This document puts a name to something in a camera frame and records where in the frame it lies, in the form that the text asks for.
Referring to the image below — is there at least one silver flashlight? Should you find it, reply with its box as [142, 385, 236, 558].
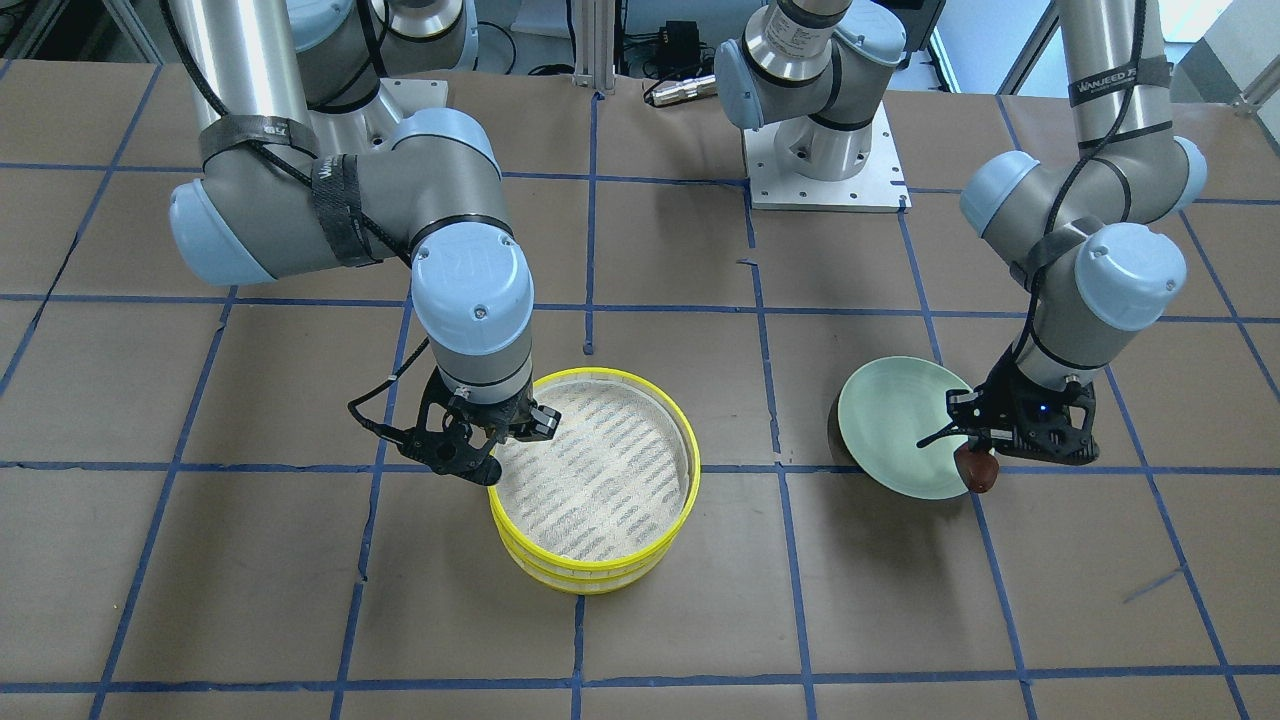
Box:
[643, 74, 717, 108]

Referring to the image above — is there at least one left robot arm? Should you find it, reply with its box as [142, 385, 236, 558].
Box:
[713, 1, 1207, 483]

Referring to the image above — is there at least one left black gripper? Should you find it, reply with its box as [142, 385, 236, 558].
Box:
[916, 350, 1100, 466]

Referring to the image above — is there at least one aluminium frame post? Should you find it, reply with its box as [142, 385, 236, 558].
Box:
[568, 0, 620, 97]

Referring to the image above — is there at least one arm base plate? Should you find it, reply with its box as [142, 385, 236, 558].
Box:
[742, 104, 913, 213]
[300, 78, 451, 146]

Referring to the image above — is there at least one black power adapter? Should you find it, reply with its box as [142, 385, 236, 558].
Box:
[653, 20, 701, 68]

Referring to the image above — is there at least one yellow steamer layer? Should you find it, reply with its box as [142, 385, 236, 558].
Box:
[489, 366, 700, 562]
[498, 524, 678, 594]

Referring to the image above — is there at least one light green plate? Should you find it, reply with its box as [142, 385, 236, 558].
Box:
[837, 356, 972, 500]

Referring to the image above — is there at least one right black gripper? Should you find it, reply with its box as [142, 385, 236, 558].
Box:
[396, 369, 562, 487]

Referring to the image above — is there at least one yellow bottom steamer layer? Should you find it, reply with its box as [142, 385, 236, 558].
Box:
[498, 524, 678, 594]

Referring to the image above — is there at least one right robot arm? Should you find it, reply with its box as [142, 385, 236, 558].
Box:
[160, 1, 561, 486]

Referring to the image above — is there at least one yellow top steamer layer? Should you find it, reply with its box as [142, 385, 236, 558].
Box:
[489, 366, 700, 562]

